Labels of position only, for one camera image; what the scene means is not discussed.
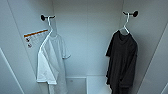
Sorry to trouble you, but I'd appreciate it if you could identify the white wardrobe door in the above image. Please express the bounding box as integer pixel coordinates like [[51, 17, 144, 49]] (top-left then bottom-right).
[[136, 29, 168, 94], [0, 46, 26, 94]]

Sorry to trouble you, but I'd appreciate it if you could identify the white wardrobe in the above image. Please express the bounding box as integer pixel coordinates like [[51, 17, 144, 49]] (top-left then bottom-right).
[[0, 0, 168, 94]]

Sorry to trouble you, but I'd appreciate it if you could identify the black t-shirt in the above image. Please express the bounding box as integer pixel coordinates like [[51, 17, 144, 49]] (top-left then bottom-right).
[[104, 29, 140, 94]]

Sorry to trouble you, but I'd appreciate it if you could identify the white t-shirt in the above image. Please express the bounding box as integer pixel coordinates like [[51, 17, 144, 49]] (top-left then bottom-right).
[[35, 32, 72, 94]]

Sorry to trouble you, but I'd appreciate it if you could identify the white hanger with black shirt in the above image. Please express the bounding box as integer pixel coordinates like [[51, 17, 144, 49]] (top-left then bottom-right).
[[110, 12, 133, 37]]

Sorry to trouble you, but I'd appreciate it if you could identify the orange white warning label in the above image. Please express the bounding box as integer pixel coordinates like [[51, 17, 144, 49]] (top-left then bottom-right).
[[22, 28, 50, 49]]

